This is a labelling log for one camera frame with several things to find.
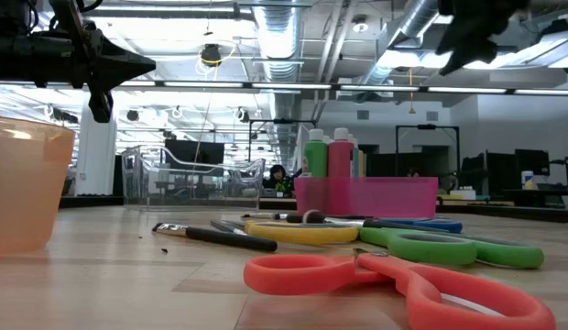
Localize black rail with light strips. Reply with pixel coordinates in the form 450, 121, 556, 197
0, 78, 568, 96

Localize green paint bottle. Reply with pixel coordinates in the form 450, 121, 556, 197
303, 128, 330, 179

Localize orange translucent plastic bin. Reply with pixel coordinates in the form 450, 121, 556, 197
0, 114, 77, 256

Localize orange-handled scissors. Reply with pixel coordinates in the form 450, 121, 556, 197
243, 247, 557, 330

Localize pink paint bottle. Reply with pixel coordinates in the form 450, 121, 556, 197
328, 127, 356, 179

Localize black background rig frame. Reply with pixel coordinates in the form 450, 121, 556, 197
247, 118, 318, 164
395, 124, 461, 184

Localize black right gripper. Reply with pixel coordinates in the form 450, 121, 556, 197
435, 0, 530, 76

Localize green-handled scissors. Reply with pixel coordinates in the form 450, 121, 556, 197
327, 218, 546, 270

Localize yellow-handled scissors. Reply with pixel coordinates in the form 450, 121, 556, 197
214, 219, 360, 247

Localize black computer monitor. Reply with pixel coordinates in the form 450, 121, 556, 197
515, 148, 551, 178
460, 151, 517, 193
163, 139, 225, 178

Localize red translucent plastic bin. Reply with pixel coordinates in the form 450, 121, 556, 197
293, 176, 440, 220

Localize blue-handled scissors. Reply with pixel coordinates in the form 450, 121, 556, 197
364, 217, 464, 234

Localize yellow hanging cord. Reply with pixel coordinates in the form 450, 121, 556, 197
406, 67, 417, 116

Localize thick round paint brush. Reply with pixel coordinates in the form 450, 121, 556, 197
286, 209, 327, 225

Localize black ceiling camera yellow cable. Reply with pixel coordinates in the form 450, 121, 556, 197
194, 38, 239, 70

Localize white building column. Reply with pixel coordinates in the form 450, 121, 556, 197
75, 93, 118, 197

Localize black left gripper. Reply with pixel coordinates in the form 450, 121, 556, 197
17, 0, 158, 125

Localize clear plastic bin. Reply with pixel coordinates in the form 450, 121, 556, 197
121, 144, 267, 212

